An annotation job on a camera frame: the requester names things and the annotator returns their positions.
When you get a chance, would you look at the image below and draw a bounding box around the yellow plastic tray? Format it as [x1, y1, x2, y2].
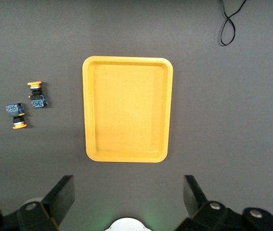
[82, 55, 175, 164]

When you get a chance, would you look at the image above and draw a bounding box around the yellow mushroom pushbutton switch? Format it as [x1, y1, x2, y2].
[26, 80, 48, 109]
[5, 102, 27, 130]

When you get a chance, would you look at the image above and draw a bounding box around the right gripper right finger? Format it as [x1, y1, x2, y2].
[174, 175, 243, 231]

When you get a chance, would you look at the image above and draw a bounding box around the loose black cable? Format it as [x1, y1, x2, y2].
[219, 0, 247, 47]

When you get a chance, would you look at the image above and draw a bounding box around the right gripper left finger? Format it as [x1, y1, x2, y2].
[17, 175, 76, 231]

